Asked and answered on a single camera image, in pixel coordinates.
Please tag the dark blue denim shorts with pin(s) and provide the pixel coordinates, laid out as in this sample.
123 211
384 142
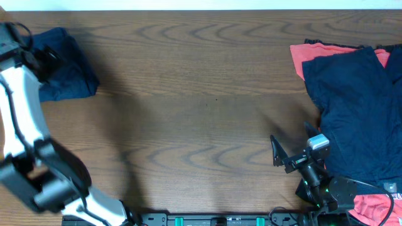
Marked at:
75 79

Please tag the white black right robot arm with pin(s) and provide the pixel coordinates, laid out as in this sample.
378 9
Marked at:
331 196

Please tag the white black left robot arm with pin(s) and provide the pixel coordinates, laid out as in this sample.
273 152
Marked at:
37 169

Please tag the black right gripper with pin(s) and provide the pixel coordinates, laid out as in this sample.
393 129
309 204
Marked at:
280 157

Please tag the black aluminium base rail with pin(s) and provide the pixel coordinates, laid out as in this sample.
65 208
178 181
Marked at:
162 219

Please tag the red orange garment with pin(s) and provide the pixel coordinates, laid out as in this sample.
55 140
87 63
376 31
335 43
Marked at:
373 205

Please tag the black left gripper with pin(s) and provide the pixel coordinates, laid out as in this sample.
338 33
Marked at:
50 59

